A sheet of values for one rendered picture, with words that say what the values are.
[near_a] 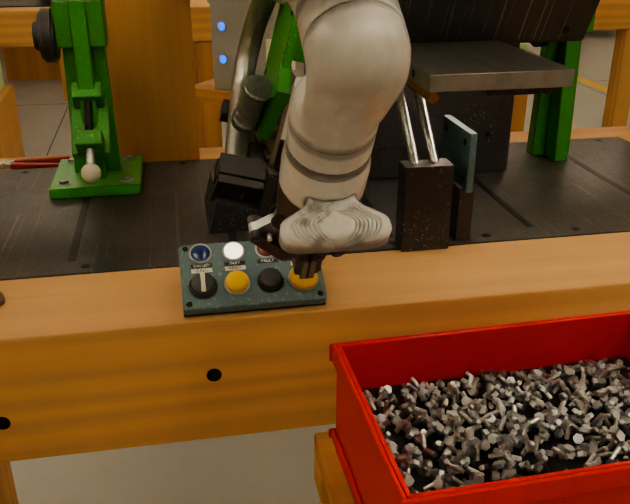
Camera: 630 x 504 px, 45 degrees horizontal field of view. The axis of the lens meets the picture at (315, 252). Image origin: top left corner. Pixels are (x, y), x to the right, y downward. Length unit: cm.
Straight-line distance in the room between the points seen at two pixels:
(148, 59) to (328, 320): 65
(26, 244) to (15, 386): 24
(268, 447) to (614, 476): 153
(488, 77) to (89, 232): 54
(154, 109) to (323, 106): 83
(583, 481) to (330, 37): 35
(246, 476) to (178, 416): 114
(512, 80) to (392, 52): 36
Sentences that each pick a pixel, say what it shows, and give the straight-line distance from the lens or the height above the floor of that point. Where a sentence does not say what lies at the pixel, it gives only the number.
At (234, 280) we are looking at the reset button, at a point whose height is 94.
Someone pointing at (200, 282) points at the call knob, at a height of 94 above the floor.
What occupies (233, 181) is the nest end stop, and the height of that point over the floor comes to 97.
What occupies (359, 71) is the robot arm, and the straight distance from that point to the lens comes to 49.
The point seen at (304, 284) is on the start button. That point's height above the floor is 93.
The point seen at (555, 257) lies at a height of 90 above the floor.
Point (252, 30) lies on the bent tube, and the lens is 107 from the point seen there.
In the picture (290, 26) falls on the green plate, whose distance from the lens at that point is 94.
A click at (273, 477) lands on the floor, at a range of 197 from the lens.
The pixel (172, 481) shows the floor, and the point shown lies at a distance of 199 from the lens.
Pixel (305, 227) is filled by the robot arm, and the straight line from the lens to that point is 61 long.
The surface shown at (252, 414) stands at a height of 78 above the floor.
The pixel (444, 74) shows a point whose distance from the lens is 81.
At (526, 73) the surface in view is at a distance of 84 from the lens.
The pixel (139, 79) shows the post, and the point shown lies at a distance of 132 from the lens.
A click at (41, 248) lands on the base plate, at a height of 90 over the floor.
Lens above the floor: 128
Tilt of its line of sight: 24 degrees down
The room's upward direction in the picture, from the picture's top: straight up
